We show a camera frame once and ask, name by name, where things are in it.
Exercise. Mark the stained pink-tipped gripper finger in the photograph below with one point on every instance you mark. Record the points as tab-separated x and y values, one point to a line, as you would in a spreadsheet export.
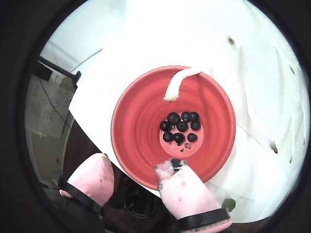
184	194

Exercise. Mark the pink-tipped black gripper finger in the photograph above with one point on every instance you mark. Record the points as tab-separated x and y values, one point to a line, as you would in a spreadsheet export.
94	179

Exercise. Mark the red collapsible silicone cup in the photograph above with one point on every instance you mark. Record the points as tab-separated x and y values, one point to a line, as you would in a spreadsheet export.
136	126

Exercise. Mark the green leaf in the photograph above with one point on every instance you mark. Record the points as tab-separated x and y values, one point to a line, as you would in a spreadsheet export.
229	204

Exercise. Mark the black bar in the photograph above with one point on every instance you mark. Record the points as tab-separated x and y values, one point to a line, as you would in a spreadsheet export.
58	69

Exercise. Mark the white foam board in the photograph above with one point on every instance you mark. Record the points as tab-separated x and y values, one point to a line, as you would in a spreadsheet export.
255	60

